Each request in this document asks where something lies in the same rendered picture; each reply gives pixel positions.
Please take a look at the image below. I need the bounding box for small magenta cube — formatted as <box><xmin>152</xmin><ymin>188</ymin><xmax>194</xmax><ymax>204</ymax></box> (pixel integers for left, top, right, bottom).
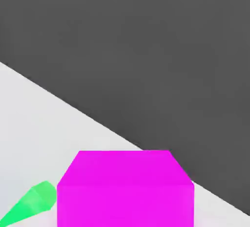
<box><xmin>57</xmin><ymin>150</ymin><xmax>195</xmax><ymax>227</ymax></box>

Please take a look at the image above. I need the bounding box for small green cube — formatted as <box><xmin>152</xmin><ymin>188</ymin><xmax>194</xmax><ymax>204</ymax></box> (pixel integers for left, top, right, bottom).
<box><xmin>0</xmin><ymin>180</ymin><xmax>58</xmax><ymax>227</ymax></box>

